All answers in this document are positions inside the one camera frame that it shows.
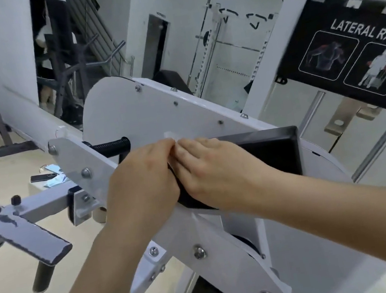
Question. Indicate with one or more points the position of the person's left hand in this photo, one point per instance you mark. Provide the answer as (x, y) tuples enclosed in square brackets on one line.
[(142, 193)]

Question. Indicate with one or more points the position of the person's right hand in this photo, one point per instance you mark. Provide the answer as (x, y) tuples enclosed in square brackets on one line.
[(224, 176)]

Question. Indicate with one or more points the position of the white gym machine frame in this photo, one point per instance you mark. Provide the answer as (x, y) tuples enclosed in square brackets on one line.
[(127, 107)]

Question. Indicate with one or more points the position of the blue dotted wet wipes packet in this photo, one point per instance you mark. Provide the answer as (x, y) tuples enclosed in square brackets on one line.
[(56, 176)]

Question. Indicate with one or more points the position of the person's right forearm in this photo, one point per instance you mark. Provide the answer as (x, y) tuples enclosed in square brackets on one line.
[(355, 213)]

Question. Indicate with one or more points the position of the person's left forearm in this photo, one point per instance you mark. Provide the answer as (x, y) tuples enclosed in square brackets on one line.
[(91, 290)]

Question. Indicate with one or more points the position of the black square cushion pad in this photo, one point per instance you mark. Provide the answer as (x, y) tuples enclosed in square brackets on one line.
[(278, 148)]

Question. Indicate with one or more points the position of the black patterned smartphone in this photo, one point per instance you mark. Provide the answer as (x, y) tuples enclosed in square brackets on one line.
[(42, 177)]

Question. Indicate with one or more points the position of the black angled bench pad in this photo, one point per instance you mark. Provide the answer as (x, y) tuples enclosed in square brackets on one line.
[(173, 81)]

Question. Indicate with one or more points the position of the white power rack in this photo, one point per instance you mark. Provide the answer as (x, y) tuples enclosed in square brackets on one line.
[(211, 38)]

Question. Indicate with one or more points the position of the dark grey gym machine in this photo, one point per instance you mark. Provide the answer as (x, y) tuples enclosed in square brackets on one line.
[(66, 70)]

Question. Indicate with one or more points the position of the grey staircase with railing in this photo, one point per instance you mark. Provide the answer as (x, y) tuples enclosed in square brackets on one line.
[(95, 28)]

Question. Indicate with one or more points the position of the black exercise instruction placard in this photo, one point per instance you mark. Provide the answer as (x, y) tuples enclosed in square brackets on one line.
[(347, 52)]

